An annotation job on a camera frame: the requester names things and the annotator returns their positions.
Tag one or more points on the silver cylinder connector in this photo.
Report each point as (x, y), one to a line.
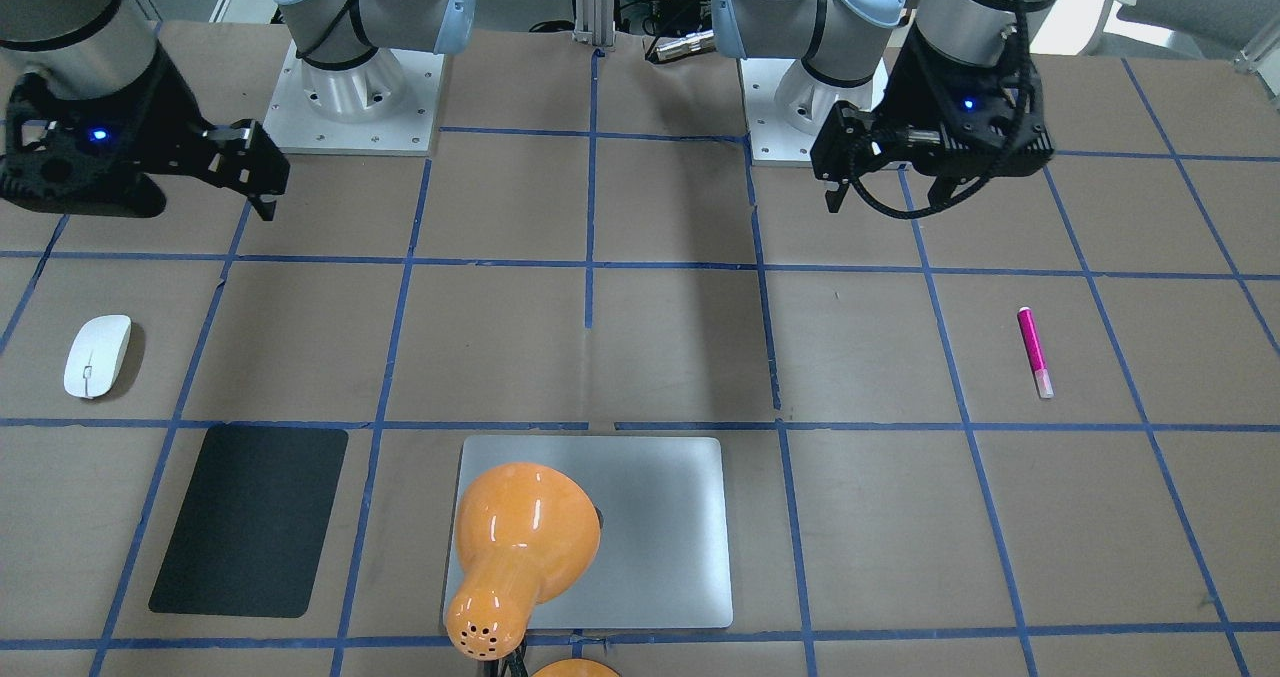
(668, 50)

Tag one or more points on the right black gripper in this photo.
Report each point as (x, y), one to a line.
(158, 115)

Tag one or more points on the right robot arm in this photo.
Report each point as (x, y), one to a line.
(91, 48)

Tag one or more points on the grey office chair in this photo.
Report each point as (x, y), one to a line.
(1219, 28)

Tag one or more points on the white computer mouse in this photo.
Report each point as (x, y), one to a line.
(96, 356)

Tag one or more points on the silver laptop notebook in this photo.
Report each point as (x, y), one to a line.
(664, 562)

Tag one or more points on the black mousepad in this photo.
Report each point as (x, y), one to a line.
(252, 525)

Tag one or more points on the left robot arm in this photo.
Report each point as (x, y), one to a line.
(840, 42)

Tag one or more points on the pink marker pen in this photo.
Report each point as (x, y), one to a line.
(1035, 355)

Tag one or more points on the aluminium frame post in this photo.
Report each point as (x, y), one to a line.
(594, 23)

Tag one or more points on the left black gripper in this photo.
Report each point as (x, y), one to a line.
(912, 90)

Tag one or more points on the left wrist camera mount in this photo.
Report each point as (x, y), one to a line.
(951, 120)

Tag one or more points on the orange desk lamp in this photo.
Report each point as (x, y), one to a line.
(523, 535)

